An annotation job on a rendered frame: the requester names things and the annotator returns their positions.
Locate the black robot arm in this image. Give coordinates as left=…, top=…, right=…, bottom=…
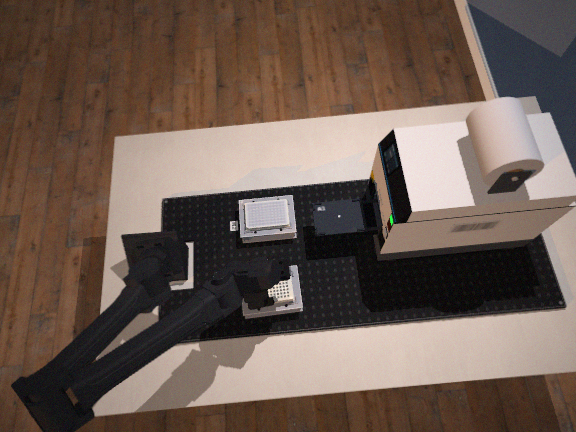
left=11, top=239, right=291, bottom=432

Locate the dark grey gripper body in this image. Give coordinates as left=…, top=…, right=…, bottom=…
left=244, top=256, right=269, bottom=310

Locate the white roll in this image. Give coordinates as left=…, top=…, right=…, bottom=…
left=466, top=97, right=544, bottom=187

